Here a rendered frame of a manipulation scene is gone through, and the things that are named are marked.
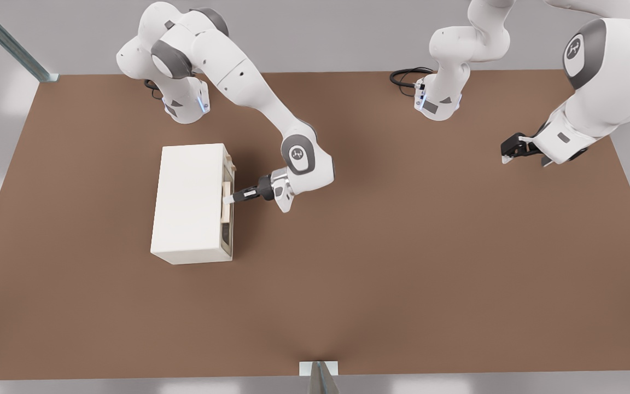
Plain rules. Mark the white oven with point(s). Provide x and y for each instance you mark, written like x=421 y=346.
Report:
x=192 y=202

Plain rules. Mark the silver frame post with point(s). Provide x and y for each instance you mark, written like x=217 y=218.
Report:
x=320 y=376
x=11 y=44

